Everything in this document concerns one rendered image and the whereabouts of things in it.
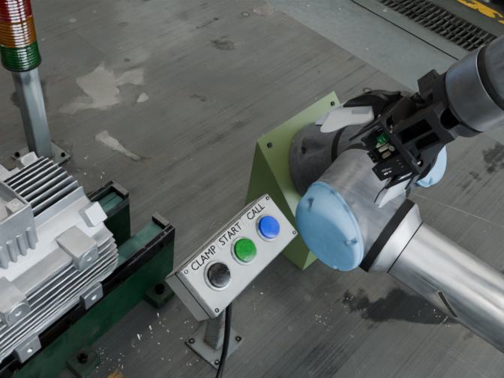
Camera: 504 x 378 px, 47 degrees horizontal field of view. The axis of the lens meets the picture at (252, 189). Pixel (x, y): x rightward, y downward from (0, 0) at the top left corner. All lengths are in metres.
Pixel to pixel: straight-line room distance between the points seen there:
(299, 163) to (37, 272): 0.46
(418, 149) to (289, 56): 0.92
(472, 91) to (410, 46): 2.68
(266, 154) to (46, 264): 0.41
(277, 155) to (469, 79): 0.46
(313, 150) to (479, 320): 0.37
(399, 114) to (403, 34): 2.70
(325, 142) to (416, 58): 2.25
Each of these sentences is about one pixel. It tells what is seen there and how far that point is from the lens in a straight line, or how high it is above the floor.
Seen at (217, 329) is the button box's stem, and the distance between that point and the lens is 0.89.
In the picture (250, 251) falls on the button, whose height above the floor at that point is 1.07.
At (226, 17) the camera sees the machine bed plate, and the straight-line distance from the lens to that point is 1.63.
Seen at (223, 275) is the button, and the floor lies 1.07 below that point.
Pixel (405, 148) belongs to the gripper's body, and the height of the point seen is 1.26.
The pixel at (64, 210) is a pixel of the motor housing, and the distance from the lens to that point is 0.74.
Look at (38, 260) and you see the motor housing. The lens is 0.73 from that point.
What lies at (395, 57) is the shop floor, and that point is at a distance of 3.13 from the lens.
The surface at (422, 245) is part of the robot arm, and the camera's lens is 0.79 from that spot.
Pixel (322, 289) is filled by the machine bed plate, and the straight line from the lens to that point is 1.04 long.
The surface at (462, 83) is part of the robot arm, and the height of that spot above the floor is 1.34.
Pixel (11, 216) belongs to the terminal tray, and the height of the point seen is 1.14.
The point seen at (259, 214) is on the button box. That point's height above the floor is 1.08.
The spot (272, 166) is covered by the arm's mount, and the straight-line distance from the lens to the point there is 0.96.
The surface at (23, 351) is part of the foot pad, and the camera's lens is 0.77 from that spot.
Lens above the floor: 1.65
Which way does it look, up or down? 47 degrees down
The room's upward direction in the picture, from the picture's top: 11 degrees clockwise
